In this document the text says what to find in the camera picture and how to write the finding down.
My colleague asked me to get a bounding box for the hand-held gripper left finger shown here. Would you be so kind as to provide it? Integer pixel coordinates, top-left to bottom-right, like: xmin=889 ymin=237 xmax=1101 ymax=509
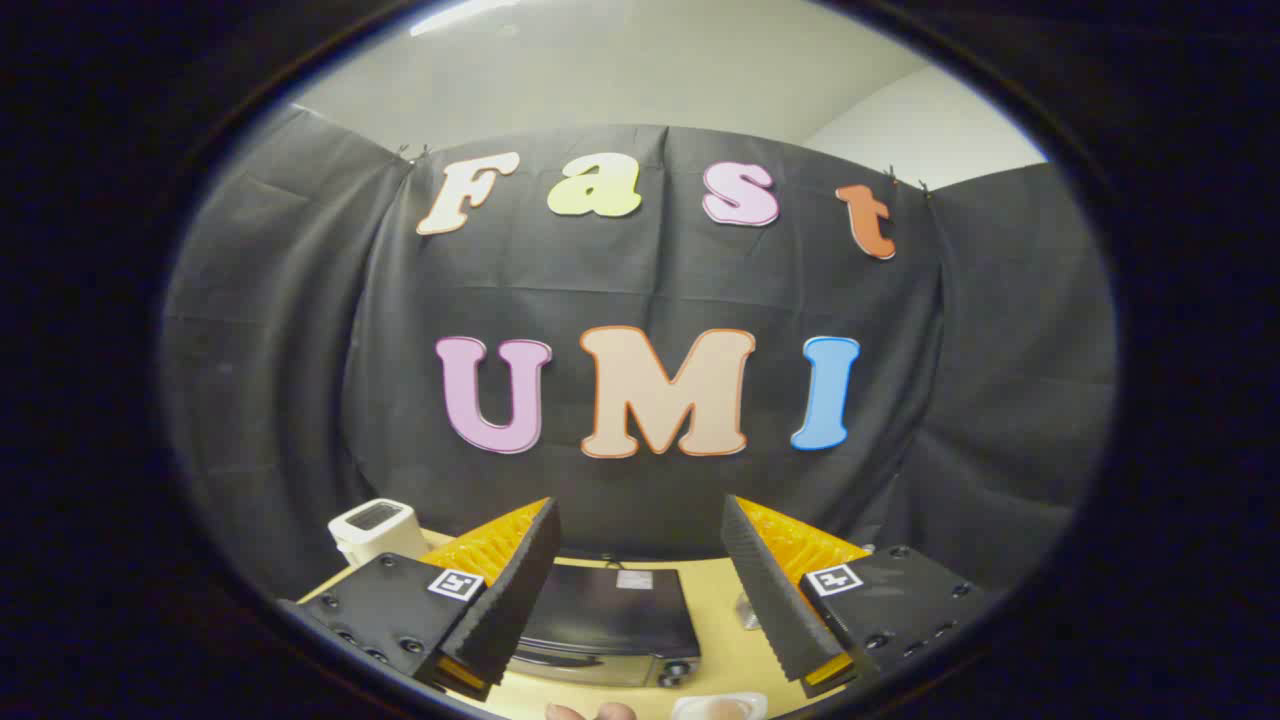
xmin=278 ymin=497 xmax=563 ymax=701

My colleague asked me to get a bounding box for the white foam plate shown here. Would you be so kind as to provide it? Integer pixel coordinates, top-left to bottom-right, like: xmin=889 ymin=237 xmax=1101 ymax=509
xmin=670 ymin=692 xmax=769 ymax=720

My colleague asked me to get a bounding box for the black backdrop cloth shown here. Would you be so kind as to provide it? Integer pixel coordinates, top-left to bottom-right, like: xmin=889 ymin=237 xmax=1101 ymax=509
xmin=160 ymin=105 xmax=1119 ymax=601

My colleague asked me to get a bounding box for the black toaster oven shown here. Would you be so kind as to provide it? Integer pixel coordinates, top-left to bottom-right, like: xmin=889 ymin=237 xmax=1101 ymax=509
xmin=506 ymin=562 xmax=703 ymax=691

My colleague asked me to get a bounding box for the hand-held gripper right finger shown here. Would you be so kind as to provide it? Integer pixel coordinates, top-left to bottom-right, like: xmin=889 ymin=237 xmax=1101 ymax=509
xmin=720 ymin=494 xmax=986 ymax=699

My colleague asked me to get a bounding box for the white plastic appliance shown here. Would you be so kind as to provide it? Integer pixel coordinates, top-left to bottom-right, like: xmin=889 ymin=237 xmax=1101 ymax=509
xmin=328 ymin=498 xmax=431 ymax=569

